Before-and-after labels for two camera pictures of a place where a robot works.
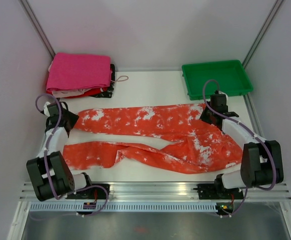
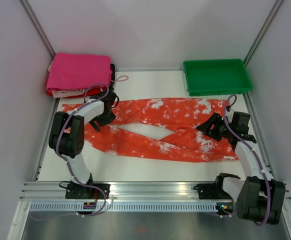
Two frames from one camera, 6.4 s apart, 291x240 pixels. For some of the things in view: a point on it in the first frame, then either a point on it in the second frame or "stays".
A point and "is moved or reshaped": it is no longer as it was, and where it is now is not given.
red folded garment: [92, 92] stays
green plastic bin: [230, 75] stays
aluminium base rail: [168, 191] stays
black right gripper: [204, 117] -> [216, 119]
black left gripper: [73, 117] -> [109, 119]
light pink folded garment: [63, 93] stays
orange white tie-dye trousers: [190, 143] is moved or reshaped
